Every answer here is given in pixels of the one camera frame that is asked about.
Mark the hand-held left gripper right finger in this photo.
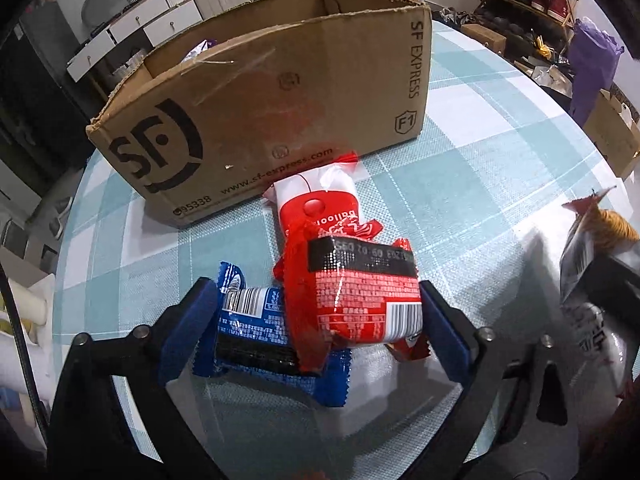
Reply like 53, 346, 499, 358
419, 280, 593, 480

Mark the wooden shoe rack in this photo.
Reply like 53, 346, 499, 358
470, 0, 581, 46

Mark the grey slipper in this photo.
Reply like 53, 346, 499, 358
50, 195, 74, 238

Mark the purple plastic bag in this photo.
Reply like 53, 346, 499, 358
567, 17, 626, 126

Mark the red white balloon snack packet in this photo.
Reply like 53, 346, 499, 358
262, 150, 383, 241

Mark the red orange noodle snack packet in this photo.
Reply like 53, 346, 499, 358
560, 187, 640, 306

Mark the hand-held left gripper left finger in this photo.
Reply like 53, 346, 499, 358
45, 276, 223, 480

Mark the white drawer desk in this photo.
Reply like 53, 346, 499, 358
65, 0, 206, 83

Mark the small cardboard box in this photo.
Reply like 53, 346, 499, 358
460, 22, 508, 56

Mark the large cardboard box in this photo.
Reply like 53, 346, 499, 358
582, 85, 640, 181

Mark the small red snack packet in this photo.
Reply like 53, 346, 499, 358
390, 335, 432, 363

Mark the silver purple snack packet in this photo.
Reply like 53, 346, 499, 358
180, 40, 217, 64

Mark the pile of shoes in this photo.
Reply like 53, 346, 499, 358
435, 5, 476, 28

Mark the blue snack packet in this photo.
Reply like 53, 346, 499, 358
191, 260, 353, 408

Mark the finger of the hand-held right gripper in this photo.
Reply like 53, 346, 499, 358
582, 252, 640, 306

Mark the black cable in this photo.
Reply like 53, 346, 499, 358
0, 260, 51, 426

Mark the brown cardboard box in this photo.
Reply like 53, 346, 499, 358
86, 0, 433, 228

